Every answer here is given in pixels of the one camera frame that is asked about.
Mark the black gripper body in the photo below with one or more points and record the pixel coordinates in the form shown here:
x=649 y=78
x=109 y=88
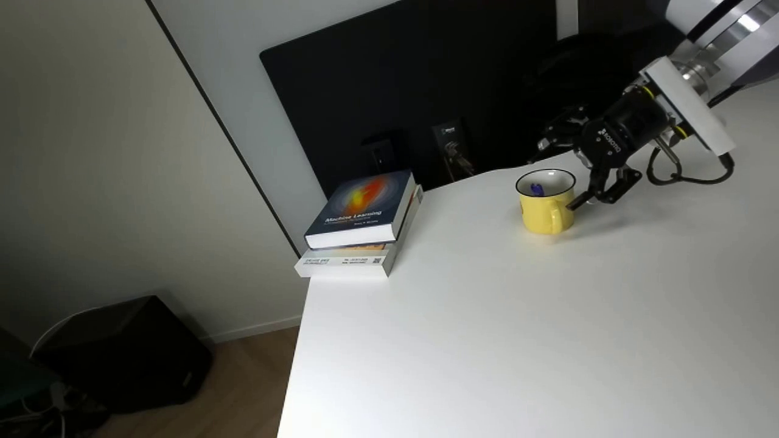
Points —
x=625 y=125

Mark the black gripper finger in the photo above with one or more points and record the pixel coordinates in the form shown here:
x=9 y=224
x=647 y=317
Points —
x=605 y=188
x=563 y=129

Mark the yellow enamel mug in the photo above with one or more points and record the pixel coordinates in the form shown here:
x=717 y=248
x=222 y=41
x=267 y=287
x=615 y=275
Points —
x=547 y=213

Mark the dark blue book orange cover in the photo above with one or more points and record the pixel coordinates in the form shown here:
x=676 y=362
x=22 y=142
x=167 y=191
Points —
x=362 y=208

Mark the white paperback book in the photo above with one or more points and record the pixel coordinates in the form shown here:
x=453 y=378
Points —
x=350 y=263

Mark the black box on floor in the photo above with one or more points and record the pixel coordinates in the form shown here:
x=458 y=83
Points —
x=123 y=354

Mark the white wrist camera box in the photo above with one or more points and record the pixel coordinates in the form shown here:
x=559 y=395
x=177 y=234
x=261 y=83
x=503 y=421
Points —
x=688 y=105

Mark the wall socket with black plug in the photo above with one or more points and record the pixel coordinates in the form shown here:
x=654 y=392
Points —
x=451 y=142

